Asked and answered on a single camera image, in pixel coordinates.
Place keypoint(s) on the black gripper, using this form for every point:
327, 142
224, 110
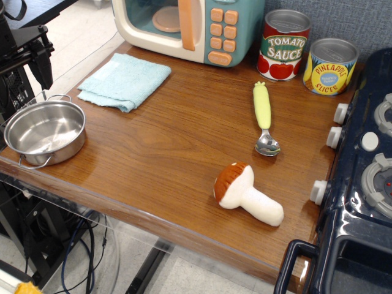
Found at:
28, 46

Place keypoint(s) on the light blue towel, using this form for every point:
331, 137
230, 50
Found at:
124, 82

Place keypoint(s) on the stainless steel pot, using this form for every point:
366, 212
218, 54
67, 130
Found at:
46, 133

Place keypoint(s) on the toy microwave teal cream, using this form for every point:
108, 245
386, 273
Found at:
218, 33

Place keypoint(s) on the yellow object on floor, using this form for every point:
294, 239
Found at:
27, 288

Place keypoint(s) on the plush mushroom toy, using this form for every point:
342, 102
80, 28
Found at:
234, 188

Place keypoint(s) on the tomato sauce can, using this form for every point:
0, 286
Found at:
283, 42

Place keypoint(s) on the pineapple slices can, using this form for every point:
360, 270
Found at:
330, 65

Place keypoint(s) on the dark blue toy stove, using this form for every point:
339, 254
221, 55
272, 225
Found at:
352, 252

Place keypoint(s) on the spoon with green handle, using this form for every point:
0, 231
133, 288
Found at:
266, 145

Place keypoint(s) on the black table leg frame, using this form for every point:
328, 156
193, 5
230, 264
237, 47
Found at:
150, 265

